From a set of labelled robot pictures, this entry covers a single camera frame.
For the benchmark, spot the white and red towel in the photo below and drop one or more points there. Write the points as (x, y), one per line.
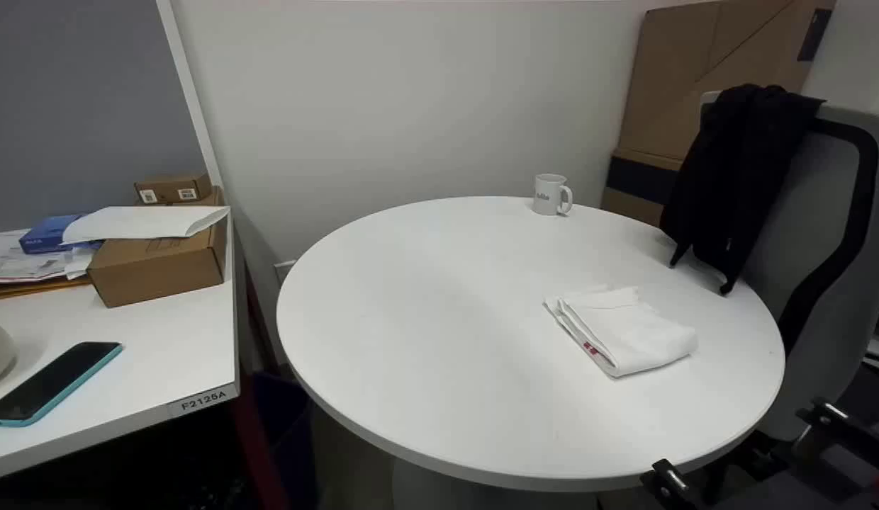
(627, 330)

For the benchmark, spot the white mug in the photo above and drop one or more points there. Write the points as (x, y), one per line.
(551, 192)

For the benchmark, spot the small labelled cardboard box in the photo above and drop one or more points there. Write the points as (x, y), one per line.
(175, 190)

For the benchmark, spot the brown cardboard box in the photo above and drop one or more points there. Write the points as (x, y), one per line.
(157, 270)

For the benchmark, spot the large flat cardboard sheet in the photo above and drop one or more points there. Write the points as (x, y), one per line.
(684, 86)

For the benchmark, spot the white office desk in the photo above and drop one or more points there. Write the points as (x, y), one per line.
(157, 348)

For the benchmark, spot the white paper envelope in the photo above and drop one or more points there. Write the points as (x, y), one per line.
(142, 221)

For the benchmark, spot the black jacket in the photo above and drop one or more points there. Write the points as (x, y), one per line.
(741, 171)

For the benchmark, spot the grey partition panel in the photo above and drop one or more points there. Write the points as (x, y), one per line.
(80, 95)

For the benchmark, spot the blue packet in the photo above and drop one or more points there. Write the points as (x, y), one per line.
(45, 235)

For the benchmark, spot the grey office chair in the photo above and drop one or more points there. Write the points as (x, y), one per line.
(839, 285)

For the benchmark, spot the phone with teal case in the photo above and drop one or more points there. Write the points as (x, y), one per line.
(53, 384)

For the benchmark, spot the loose white papers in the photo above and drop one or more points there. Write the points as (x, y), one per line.
(23, 259)

